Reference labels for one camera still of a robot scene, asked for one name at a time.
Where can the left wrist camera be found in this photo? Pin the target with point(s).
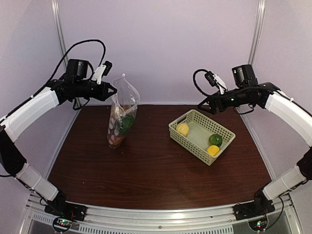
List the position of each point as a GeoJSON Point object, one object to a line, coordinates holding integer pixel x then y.
{"type": "Point", "coordinates": [101, 71]}

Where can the aluminium frame post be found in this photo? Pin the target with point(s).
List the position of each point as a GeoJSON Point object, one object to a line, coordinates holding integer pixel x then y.
{"type": "Point", "coordinates": [59, 30]}
{"type": "Point", "coordinates": [259, 21]}

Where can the brown potato toy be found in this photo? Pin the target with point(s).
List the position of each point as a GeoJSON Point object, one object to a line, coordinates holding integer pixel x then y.
{"type": "Point", "coordinates": [115, 141]}

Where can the green lime toy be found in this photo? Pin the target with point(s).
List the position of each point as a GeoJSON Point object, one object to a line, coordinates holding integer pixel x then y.
{"type": "Point", "coordinates": [215, 139]}

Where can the right circuit board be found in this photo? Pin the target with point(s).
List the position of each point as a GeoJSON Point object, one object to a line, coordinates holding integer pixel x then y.
{"type": "Point", "coordinates": [258, 225]}

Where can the pale yellow bumpy fruit toy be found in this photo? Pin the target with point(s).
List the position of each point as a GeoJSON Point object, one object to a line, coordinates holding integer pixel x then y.
{"type": "Point", "coordinates": [183, 128]}

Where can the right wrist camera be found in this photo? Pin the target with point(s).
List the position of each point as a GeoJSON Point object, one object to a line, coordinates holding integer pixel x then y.
{"type": "Point", "coordinates": [215, 81]}

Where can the left aluminium frame post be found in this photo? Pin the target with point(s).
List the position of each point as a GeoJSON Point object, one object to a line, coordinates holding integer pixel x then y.
{"type": "Point", "coordinates": [59, 30]}

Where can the clear zip top bag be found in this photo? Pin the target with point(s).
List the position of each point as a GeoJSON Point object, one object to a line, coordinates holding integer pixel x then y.
{"type": "Point", "coordinates": [127, 97]}

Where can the green bok choy toy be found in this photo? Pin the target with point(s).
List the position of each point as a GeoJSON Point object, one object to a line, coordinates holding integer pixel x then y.
{"type": "Point", "coordinates": [125, 123]}

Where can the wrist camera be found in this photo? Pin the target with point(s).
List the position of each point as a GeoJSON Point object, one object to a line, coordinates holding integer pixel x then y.
{"type": "Point", "coordinates": [101, 71]}
{"type": "Point", "coordinates": [215, 81]}

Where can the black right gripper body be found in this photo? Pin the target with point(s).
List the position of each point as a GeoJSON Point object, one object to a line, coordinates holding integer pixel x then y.
{"type": "Point", "coordinates": [241, 98]}

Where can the circuit board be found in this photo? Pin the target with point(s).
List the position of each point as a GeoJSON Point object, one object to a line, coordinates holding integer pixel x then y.
{"type": "Point", "coordinates": [61, 224]}
{"type": "Point", "coordinates": [258, 225]}

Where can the left circuit board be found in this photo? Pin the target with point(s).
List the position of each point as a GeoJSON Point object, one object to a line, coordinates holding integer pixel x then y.
{"type": "Point", "coordinates": [61, 224]}

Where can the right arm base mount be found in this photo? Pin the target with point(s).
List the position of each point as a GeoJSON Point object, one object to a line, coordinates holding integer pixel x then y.
{"type": "Point", "coordinates": [259, 206]}

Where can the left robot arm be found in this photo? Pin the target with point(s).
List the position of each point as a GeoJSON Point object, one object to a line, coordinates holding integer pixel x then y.
{"type": "Point", "coordinates": [16, 122]}

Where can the right aluminium frame post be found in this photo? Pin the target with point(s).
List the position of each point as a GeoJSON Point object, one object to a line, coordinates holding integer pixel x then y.
{"type": "Point", "coordinates": [259, 21]}

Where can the yellow lemon toy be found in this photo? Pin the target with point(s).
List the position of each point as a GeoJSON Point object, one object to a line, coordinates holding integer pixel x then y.
{"type": "Point", "coordinates": [213, 150]}

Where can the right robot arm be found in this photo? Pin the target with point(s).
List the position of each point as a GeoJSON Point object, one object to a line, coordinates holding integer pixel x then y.
{"type": "Point", "coordinates": [271, 98]}

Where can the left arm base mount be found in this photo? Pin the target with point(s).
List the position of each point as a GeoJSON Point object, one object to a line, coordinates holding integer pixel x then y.
{"type": "Point", "coordinates": [60, 207]}

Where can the aluminium front rail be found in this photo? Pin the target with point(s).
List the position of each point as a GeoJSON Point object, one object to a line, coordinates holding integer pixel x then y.
{"type": "Point", "coordinates": [209, 220]}

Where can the green plastic basket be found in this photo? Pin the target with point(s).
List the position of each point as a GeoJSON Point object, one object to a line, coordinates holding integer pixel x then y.
{"type": "Point", "coordinates": [201, 128]}

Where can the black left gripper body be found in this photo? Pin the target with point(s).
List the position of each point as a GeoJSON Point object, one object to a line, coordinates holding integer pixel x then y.
{"type": "Point", "coordinates": [82, 90]}

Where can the orange mango toy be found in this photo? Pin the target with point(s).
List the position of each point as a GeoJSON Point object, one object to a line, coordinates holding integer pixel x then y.
{"type": "Point", "coordinates": [119, 112]}

